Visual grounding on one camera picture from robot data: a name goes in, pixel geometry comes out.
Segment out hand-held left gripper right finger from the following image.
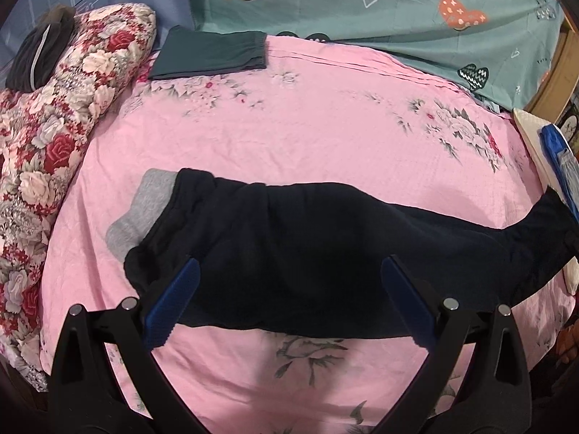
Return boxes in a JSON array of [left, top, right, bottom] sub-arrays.
[[381, 255, 532, 434]]

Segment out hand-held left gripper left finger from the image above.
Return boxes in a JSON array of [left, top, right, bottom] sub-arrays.
[[49, 258, 202, 434]]

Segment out black pants with embroidery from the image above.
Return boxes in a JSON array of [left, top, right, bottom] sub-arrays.
[[106, 168, 579, 340]]

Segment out red floral quilt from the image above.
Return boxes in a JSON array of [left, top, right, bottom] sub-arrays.
[[0, 2, 157, 392]]

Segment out pink floral bed sheet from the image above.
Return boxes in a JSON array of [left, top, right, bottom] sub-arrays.
[[38, 34, 571, 434]]

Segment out cream quilted pad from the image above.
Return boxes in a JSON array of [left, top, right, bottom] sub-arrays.
[[513, 107, 579, 294]]

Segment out blue garment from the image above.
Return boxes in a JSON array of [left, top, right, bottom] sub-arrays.
[[538, 124, 579, 223]]

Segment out grey striped cloth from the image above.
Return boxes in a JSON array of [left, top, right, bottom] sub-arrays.
[[556, 147, 579, 193]]

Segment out wooden display shelf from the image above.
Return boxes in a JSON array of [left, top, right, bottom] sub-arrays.
[[558, 102, 579, 148]]

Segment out dark green folded garment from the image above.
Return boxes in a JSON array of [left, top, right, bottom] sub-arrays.
[[148, 26, 269, 81]]

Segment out dark grey garment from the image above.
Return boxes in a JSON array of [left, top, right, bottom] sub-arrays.
[[5, 4, 77, 91]]

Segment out teal heart-print cloth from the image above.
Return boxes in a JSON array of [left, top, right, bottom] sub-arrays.
[[190, 0, 566, 100]]

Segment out wooden bed frame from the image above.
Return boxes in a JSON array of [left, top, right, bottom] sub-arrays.
[[527, 27, 579, 118]]

